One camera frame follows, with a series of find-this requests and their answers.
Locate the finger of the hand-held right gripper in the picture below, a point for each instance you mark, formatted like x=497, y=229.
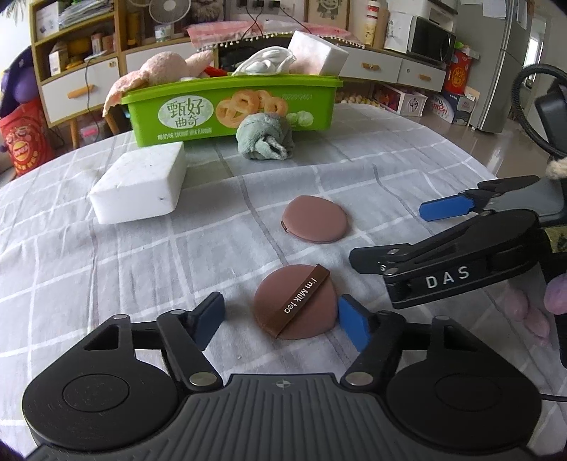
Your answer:
x=443, y=207
x=443, y=246

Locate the pink plush toy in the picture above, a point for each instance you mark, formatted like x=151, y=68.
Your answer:
x=161, y=66

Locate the stack of papers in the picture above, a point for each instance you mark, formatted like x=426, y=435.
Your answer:
x=86, y=11

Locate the yellow white bottle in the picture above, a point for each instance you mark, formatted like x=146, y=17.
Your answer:
x=373, y=22

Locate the yellow egg tray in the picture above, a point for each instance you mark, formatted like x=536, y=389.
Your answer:
x=359, y=98

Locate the red printed bag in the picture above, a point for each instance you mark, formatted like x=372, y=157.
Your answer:
x=24, y=137

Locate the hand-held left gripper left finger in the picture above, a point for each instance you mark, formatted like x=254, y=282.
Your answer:
x=208, y=321

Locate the white sponge block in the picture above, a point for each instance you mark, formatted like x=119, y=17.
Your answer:
x=137, y=186
x=319, y=53

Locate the white desk fan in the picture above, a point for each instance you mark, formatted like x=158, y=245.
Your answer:
x=164, y=9

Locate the plain brown powder puff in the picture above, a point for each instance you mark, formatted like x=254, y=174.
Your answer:
x=315, y=219

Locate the framed cartoon picture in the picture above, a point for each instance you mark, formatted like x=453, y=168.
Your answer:
x=327, y=11

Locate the pink fringed cloth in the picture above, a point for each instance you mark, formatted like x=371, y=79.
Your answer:
x=248, y=32

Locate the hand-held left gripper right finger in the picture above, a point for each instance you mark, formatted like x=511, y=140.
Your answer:
x=354, y=321

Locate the white printer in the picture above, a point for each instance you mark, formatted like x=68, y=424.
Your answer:
x=438, y=9

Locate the wooden shelf cabinet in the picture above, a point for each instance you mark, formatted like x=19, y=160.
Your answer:
x=119, y=40

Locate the beige fuzzy fabric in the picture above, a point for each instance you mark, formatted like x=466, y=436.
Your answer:
x=558, y=168

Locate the black white microwave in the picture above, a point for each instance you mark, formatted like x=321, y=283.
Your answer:
x=432, y=40

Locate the brown powder puff with band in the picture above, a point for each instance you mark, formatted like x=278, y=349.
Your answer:
x=297, y=301

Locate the purple plush toy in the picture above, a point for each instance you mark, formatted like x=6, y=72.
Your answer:
x=15, y=80

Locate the green plastic cookie box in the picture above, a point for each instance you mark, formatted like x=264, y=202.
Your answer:
x=190, y=119

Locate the grey green towel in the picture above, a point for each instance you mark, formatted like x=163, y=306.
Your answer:
x=263, y=137

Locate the grey checked tablecloth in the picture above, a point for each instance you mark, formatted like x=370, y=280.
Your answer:
x=88, y=266

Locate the grey refrigerator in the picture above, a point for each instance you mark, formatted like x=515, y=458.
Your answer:
x=505, y=66

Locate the low wooden tv cabinet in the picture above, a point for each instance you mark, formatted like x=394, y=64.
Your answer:
x=390, y=66

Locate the white printed carton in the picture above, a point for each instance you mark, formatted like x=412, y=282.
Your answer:
x=412, y=101

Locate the pale pink soft object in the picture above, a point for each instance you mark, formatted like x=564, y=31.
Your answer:
x=527, y=314

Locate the red gift box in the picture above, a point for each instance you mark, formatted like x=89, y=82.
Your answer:
x=458, y=73

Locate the person's right hand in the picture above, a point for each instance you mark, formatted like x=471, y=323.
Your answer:
x=558, y=293

